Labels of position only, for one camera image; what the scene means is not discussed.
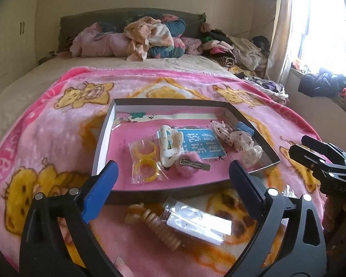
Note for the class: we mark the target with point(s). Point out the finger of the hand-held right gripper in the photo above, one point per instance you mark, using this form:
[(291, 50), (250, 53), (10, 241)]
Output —
[(325, 150), (311, 160)]

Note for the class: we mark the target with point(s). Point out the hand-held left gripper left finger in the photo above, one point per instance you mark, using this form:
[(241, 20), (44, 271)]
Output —
[(101, 192)]

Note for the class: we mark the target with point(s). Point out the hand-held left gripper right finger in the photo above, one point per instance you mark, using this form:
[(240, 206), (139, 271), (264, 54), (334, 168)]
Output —
[(246, 189)]

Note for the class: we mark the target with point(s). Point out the polka dot fabric bow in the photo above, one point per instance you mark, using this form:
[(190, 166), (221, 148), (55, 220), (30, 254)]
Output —
[(233, 137)]

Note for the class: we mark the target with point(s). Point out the yellow rings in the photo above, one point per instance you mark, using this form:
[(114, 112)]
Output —
[(139, 151)]

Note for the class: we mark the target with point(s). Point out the blue rectangular hair accessory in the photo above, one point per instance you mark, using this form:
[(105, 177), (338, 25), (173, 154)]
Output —
[(245, 127)]

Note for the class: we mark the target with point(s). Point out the pink fluffy hair clip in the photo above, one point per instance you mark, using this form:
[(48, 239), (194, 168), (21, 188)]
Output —
[(184, 168)]

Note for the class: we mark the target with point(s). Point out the shallow cardboard box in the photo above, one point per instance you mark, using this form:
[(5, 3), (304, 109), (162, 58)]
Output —
[(167, 195)]

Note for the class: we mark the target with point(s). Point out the white hair claw clip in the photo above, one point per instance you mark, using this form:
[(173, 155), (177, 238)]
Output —
[(165, 150)]

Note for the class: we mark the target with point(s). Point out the person's left hand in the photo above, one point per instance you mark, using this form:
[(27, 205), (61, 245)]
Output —
[(126, 268)]

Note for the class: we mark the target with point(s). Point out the clear packet with white card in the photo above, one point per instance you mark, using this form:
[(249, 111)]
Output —
[(199, 225)]

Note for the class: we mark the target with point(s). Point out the blue booklet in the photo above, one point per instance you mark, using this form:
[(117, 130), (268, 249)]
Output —
[(201, 145)]

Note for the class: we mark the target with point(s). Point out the dark jacket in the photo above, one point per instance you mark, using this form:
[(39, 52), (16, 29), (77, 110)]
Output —
[(320, 82)]

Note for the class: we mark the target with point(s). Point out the pink printed blanket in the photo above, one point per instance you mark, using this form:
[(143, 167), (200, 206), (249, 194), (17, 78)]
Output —
[(46, 138)]

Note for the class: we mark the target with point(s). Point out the orange cloth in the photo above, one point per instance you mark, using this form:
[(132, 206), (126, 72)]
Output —
[(300, 66)]

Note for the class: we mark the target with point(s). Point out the beige curtain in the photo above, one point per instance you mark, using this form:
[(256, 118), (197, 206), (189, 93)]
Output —
[(282, 34)]

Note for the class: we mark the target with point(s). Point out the pile of clothes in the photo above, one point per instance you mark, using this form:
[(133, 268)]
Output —
[(242, 52)]

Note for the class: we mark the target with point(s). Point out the window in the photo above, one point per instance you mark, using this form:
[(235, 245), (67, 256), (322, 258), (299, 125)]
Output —
[(320, 20)]

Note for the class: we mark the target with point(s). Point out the pink quilt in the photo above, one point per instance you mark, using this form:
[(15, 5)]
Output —
[(103, 43)]

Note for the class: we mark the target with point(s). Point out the pink floral pillow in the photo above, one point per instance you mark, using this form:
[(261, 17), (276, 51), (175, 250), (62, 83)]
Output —
[(190, 44)]

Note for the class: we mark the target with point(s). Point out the beige floral cloth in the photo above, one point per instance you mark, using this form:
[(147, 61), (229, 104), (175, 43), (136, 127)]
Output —
[(144, 31)]

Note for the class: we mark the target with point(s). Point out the dark green headboard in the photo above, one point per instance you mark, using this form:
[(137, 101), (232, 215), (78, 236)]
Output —
[(75, 23)]

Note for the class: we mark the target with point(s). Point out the teal floral quilt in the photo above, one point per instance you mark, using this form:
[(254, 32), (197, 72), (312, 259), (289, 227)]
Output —
[(176, 26)]

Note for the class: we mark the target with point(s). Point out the cream wardrobe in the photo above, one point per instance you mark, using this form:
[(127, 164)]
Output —
[(5, 34)]

